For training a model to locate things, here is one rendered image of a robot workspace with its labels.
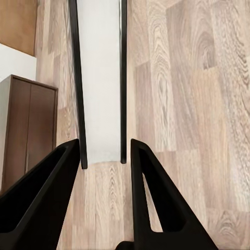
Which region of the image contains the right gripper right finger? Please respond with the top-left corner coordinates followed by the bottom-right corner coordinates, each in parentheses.
top-left (130, 139), bottom-right (219, 250)

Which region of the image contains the hardback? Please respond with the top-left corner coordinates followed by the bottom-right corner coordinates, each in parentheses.
top-left (62, 0), bottom-right (128, 170)

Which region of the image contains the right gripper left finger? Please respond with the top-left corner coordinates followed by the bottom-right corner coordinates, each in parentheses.
top-left (0, 139), bottom-right (80, 250)

